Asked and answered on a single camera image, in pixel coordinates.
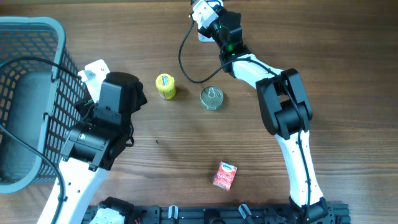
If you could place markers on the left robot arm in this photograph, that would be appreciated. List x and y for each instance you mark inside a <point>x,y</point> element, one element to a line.
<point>92,145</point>

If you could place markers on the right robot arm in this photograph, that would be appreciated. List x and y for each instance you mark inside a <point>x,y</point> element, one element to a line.
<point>284,105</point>

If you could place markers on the round metal tin can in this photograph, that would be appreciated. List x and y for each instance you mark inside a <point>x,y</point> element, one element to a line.
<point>212,98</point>

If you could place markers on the white barcode scanner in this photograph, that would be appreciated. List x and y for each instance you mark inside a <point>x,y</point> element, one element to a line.
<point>205,37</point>

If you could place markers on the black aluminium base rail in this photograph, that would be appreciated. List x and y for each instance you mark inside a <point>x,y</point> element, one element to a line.
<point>268,214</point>

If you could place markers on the yellow plastic jar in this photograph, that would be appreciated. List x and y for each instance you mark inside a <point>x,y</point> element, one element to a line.
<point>165,84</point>

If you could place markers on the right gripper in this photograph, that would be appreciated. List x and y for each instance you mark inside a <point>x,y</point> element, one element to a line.
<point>220,10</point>

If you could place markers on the grey plastic mesh basket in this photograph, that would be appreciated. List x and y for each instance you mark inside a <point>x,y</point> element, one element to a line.
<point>39,89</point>

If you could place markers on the red tissue packet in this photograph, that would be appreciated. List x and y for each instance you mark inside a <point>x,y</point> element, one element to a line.
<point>224,176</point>

